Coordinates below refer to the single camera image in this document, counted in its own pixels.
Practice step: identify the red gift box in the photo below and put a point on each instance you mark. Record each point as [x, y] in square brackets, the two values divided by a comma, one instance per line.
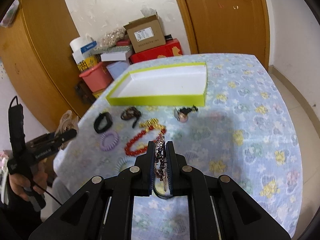
[170, 49]

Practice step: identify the black wristband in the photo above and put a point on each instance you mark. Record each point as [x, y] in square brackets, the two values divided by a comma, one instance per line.
[103, 122]

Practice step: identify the pink rhinestone hair clip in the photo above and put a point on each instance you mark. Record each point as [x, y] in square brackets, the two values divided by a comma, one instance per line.
[160, 166]

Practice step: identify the person's left hand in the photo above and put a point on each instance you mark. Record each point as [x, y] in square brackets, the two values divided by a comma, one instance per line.
[18, 182]

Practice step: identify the white blue paper box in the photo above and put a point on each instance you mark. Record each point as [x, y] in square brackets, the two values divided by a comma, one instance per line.
[82, 48]

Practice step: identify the brown cardboard box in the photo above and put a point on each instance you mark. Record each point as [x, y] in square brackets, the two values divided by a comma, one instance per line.
[145, 33]

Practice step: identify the green striped box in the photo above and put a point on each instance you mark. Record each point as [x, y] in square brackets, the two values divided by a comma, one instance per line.
[115, 49]

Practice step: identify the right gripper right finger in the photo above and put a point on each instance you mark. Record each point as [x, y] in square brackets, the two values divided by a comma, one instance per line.
[175, 162]

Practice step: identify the lavender cylindrical container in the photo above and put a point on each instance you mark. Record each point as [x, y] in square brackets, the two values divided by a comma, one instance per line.
[117, 68]

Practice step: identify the beige hair claw clip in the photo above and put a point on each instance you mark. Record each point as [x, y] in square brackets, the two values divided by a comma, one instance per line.
[67, 122]

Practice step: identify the yellow-green shallow tray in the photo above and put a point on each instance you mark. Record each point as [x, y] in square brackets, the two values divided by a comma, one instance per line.
[183, 84]

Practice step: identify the wooden wardrobe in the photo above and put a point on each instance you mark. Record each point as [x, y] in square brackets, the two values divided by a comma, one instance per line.
[38, 60]

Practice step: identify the bag of beige items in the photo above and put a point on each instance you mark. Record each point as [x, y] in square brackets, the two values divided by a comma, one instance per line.
[109, 39]

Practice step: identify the floral blue tablecloth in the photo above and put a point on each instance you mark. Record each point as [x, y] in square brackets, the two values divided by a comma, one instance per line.
[244, 131]

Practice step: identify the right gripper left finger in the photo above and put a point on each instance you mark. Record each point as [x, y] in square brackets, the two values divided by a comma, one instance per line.
[146, 175]

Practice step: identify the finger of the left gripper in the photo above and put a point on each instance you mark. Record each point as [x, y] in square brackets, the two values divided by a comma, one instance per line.
[67, 136]
[44, 142]

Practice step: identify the pink plastic bin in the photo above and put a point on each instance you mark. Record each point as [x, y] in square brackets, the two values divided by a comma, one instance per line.
[97, 77]

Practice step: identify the small red box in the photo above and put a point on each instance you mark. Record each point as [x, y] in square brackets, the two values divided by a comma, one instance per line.
[124, 42]

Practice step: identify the yellow patterned box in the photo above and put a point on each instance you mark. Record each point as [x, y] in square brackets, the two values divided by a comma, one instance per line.
[88, 63]

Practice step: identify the wooden door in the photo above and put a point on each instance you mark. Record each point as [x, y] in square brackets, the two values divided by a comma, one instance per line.
[227, 26]

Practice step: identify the white flat box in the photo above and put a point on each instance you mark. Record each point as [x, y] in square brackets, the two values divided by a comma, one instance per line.
[116, 56]

